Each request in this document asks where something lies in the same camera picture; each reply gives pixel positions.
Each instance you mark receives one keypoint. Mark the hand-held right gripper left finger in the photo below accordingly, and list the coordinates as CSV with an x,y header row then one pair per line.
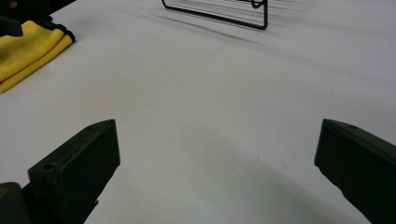
x,y
77,168

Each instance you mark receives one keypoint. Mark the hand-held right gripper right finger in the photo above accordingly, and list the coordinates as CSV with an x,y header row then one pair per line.
x,y
361,165

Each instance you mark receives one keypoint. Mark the yellow cloth with black trim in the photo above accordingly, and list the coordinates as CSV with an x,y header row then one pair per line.
x,y
28,51

